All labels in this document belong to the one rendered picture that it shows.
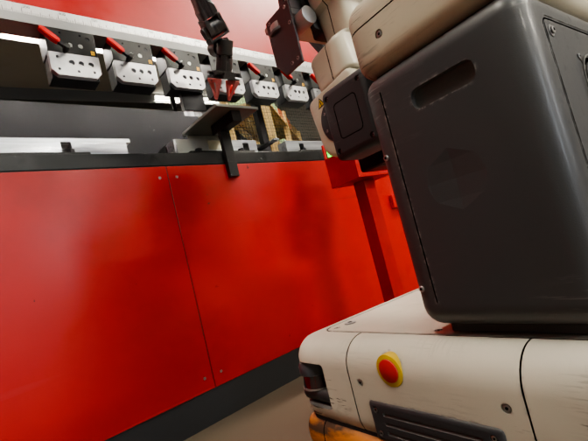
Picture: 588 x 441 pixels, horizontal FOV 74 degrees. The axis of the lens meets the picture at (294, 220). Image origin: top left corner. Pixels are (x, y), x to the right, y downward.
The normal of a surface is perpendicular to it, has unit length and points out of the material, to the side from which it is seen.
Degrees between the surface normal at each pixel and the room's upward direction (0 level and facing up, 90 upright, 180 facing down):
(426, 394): 90
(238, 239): 90
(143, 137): 90
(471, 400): 90
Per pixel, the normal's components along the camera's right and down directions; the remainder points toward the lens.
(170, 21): 0.64, -0.22
